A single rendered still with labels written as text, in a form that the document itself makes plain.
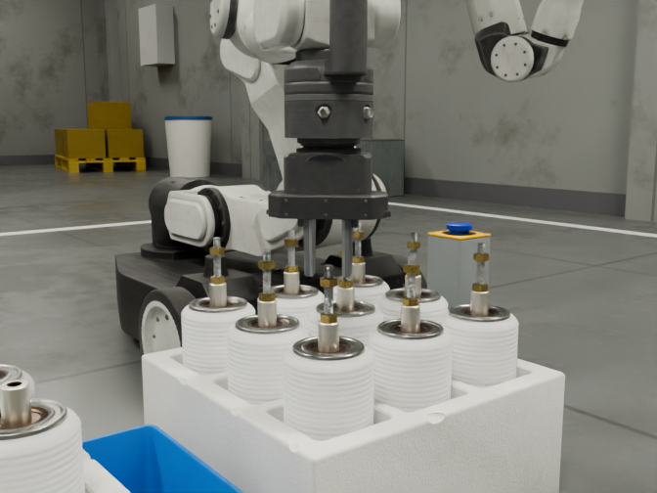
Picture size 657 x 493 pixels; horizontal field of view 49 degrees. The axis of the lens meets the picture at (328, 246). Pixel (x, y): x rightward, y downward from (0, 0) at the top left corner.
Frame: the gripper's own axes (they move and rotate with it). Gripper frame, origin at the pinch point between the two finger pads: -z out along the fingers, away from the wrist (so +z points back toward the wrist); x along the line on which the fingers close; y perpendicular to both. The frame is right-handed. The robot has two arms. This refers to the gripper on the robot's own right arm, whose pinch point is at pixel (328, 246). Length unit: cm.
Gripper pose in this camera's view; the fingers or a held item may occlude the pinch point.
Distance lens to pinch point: 74.1
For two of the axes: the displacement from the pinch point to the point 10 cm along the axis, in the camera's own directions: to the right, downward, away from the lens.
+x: -9.9, -0.2, 1.0
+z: 0.0, -9.9, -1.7
